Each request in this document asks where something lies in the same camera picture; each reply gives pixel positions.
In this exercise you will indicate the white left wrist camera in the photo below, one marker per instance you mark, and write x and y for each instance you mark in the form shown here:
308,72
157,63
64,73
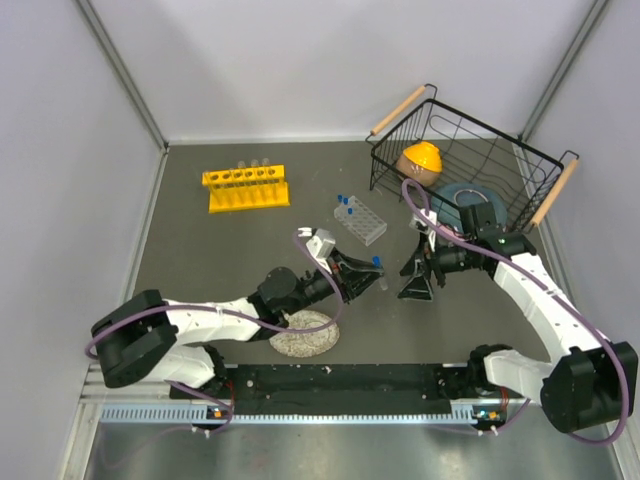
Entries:
318,242

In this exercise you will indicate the blue plate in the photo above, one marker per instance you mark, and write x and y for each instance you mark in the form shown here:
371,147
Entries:
448,199

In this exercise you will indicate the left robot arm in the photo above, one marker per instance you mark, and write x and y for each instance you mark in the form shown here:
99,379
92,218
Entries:
150,338

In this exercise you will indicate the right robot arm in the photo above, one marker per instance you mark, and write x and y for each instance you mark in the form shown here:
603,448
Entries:
588,380

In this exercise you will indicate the yellow brown bowl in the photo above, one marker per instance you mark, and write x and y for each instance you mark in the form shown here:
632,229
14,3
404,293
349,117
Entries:
421,162

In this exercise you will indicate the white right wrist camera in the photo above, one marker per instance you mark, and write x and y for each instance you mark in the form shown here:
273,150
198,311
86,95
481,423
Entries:
425,222

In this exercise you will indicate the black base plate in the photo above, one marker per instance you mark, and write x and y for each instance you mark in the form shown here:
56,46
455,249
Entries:
343,389

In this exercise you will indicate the clear plastic tube rack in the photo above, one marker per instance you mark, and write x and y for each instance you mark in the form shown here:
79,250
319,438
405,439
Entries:
365,225

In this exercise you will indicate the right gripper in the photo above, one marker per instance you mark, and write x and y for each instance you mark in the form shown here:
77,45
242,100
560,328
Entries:
418,286

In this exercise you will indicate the speckled white plate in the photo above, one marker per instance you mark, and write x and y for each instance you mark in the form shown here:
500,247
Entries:
306,345

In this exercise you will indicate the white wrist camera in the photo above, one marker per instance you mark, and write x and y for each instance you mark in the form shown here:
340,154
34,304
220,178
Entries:
425,222
318,242

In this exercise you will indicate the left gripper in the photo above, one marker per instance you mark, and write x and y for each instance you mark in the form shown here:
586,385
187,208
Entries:
354,282

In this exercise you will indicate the yellow test tube rack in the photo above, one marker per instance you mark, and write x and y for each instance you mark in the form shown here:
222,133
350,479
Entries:
215,182

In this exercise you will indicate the black wire basket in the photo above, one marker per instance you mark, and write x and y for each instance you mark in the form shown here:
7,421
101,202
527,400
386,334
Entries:
526,179

